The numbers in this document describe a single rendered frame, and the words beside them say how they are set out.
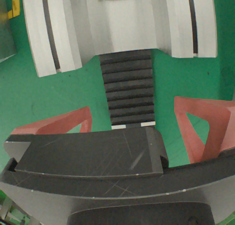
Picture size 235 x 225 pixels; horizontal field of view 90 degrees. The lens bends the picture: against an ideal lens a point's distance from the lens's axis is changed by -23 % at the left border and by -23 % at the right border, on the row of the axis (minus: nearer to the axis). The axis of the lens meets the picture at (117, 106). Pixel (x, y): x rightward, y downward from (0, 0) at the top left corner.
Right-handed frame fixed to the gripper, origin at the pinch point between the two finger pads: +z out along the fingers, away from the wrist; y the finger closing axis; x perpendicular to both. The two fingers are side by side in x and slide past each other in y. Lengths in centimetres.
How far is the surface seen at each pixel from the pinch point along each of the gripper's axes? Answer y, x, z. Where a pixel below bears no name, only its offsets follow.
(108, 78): 2.1, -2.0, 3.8
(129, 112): 0.4, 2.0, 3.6
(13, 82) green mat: 15.0, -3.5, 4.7
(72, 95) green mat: 6.7, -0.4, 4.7
